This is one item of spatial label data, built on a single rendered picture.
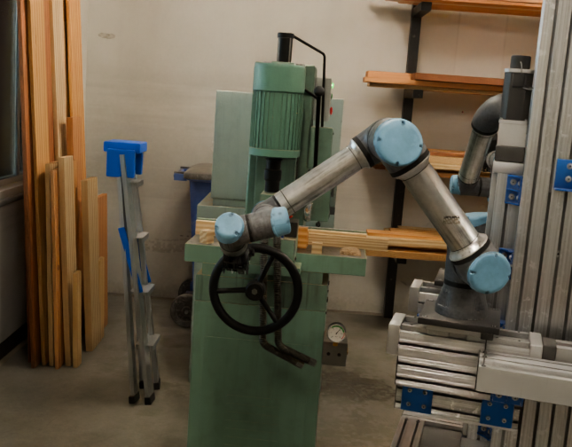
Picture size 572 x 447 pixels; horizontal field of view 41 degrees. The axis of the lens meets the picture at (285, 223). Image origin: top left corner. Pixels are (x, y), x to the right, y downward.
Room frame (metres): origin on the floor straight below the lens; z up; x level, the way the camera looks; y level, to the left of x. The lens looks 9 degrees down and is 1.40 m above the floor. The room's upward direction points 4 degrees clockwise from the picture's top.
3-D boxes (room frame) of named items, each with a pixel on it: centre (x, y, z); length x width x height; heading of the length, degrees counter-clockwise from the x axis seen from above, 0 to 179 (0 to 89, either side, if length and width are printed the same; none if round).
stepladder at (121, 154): (3.32, 0.67, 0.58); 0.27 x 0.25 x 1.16; 89
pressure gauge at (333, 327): (2.37, -0.19, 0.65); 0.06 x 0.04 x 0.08; 86
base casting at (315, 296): (2.72, 0.05, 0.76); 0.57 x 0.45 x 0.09; 176
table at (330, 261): (2.49, 0.02, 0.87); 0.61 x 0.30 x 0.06; 86
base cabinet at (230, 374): (2.72, 0.05, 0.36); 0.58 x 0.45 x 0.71; 176
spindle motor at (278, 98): (2.60, 0.06, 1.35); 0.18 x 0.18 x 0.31
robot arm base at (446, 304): (2.13, -0.53, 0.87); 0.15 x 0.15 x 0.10
